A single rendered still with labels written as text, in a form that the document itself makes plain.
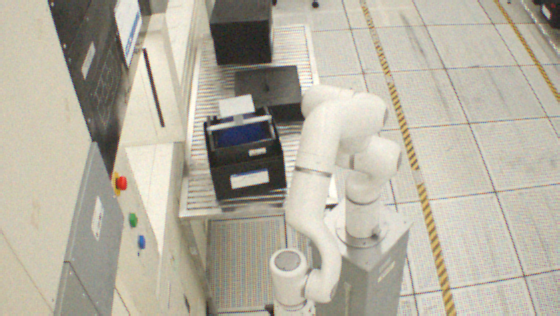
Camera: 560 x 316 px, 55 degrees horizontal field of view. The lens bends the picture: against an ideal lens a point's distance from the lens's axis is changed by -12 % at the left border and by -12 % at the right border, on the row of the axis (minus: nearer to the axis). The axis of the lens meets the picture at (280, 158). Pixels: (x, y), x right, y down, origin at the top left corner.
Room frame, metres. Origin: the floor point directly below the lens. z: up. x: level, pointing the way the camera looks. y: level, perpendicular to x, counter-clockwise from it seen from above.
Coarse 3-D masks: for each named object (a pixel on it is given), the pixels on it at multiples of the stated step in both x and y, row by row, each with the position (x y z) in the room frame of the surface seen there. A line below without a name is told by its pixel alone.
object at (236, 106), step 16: (240, 96) 1.79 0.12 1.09; (224, 112) 1.71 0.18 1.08; (240, 112) 1.70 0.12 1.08; (208, 128) 1.72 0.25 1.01; (224, 128) 1.72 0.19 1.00; (272, 128) 1.71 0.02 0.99; (256, 144) 1.64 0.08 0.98; (272, 144) 1.65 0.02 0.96; (224, 160) 1.63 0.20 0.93; (240, 160) 1.64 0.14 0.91
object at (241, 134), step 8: (232, 128) 1.74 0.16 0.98; (240, 128) 1.74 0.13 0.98; (248, 128) 1.74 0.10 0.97; (256, 128) 1.75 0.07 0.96; (224, 136) 1.73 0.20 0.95; (232, 136) 1.73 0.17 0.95; (240, 136) 1.74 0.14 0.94; (248, 136) 1.74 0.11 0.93; (256, 136) 1.74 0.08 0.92; (264, 136) 1.75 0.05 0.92; (224, 144) 1.73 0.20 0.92; (232, 144) 1.73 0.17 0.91; (240, 144) 1.74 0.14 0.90
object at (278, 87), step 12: (240, 72) 2.27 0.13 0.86; (252, 72) 2.26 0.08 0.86; (264, 72) 2.25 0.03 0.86; (276, 72) 2.23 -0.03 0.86; (288, 72) 2.23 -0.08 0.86; (240, 84) 2.18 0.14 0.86; (252, 84) 2.16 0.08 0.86; (264, 84) 2.15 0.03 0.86; (276, 84) 2.14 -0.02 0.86; (288, 84) 2.13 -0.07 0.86; (252, 96) 2.08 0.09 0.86; (264, 96) 2.07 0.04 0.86; (276, 96) 2.06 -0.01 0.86; (288, 96) 2.05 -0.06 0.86; (300, 96) 2.04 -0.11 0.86; (276, 108) 2.00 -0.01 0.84; (288, 108) 2.00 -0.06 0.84; (300, 108) 2.00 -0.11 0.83; (276, 120) 2.00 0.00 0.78; (288, 120) 2.00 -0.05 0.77; (300, 120) 2.00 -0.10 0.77
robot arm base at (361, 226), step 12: (348, 204) 1.35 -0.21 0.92; (372, 204) 1.33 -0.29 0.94; (348, 216) 1.35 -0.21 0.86; (360, 216) 1.32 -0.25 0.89; (372, 216) 1.33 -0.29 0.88; (384, 216) 1.41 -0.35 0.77; (336, 228) 1.38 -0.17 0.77; (348, 228) 1.35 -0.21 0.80; (360, 228) 1.32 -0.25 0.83; (372, 228) 1.33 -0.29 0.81; (384, 228) 1.35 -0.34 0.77; (348, 240) 1.32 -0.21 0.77; (360, 240) 1.31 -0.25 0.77; (372, 240) 1.31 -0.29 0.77
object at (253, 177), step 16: (256, 112) 1.88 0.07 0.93; (208, 144) 1.85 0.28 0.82; (208, 160) 1.63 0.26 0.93; (256, 160) 1.61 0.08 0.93; (272, 160) 1.61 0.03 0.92; (224, 176) 1.59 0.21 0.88; (240, 176) 1.60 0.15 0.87; (256, 176) 1.60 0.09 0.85; (272, 176) 1.61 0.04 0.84; (224, 192) 1.59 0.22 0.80; (240, 192) 1.60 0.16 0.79; (256, 192) 1.60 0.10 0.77
